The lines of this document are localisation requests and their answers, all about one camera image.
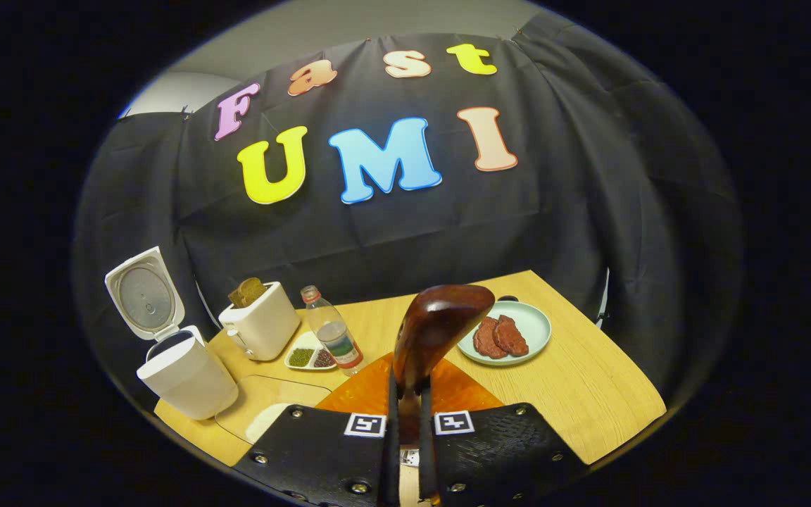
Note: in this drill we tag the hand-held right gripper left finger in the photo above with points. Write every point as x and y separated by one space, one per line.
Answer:
321 451

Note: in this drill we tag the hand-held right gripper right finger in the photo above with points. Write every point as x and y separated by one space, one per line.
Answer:
497 451

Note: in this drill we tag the brown wooden spoon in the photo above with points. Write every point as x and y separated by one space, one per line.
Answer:
441 317

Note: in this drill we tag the white rice cooker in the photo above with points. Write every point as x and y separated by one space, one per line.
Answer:
187 380

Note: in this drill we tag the white divided bean dish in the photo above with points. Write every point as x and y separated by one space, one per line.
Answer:
303 357

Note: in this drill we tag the red meat slice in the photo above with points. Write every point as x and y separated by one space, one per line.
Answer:
486 339
514 336

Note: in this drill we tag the clear plastic water bottle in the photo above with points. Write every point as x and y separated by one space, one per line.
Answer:
335 334

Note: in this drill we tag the pale green plate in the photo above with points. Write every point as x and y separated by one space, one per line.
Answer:
536 327

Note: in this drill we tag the white toaster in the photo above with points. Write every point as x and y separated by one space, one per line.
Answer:
265 331

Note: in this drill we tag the black backdrop cloth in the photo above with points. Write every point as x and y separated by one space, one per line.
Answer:
448 232

